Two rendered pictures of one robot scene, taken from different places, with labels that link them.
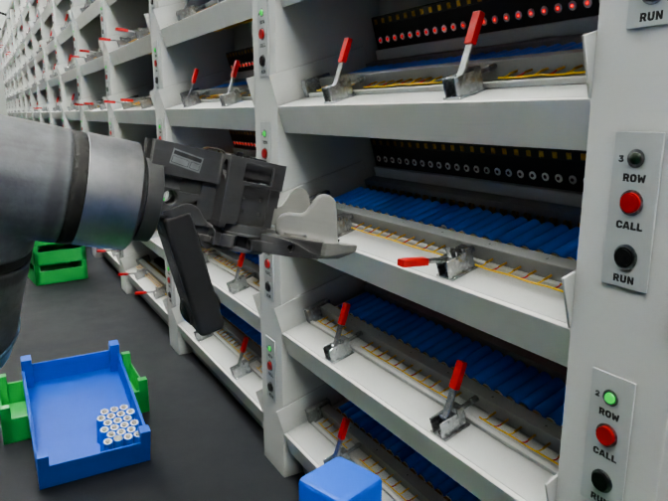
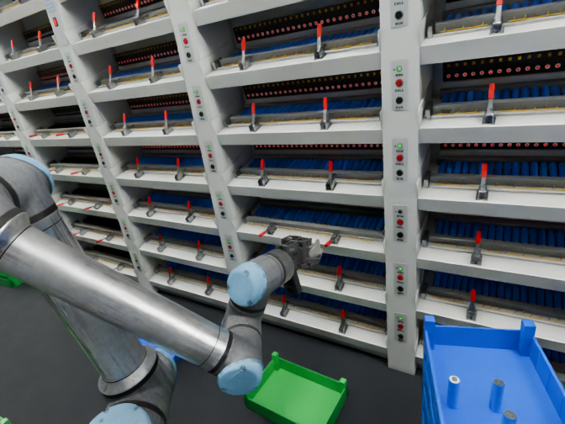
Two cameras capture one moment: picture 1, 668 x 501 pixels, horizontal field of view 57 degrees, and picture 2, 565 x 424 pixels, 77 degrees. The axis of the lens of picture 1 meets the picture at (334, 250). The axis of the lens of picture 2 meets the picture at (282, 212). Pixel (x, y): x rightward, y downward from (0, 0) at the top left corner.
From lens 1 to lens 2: 0.69 m
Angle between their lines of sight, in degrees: 27
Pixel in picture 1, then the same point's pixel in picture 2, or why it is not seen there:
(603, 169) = (390, 214)
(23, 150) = (274, 269)
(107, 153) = (284, 258)
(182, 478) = not seen: hidden behind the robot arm
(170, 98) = (116, 172)
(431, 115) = (321, 195)
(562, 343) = (382, 257)
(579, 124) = (379, 201)
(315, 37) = (232, 151)
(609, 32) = (388, 180)
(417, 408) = (324, 283)
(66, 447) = not seen: hidden behind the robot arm
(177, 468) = not seen: hidden behind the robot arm
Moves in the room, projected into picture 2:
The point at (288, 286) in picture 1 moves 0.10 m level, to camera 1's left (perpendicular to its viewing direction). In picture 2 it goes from (243, 253) to (220, 262)
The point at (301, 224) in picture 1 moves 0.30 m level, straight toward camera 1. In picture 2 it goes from (314, 251) to (396, 297)
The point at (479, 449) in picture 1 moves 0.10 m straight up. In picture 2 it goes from (353, 290) to (351, 267)
